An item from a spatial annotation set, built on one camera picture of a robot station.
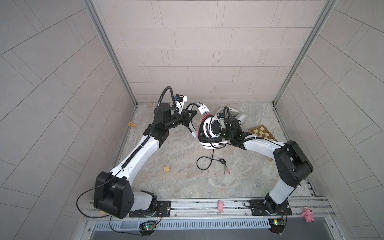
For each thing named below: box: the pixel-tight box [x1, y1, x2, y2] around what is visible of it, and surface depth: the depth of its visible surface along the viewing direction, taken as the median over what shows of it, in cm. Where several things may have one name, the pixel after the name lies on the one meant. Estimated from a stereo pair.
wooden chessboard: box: [249, 124, 278, 142], surface depth 98 cm
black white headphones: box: [186, 102, 228, 150], surface depth 61 cm
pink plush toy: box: [301, 206, 314, 223], surface depth 69 cm
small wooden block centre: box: [163, 166, 170, 173], surface depth 84 cm
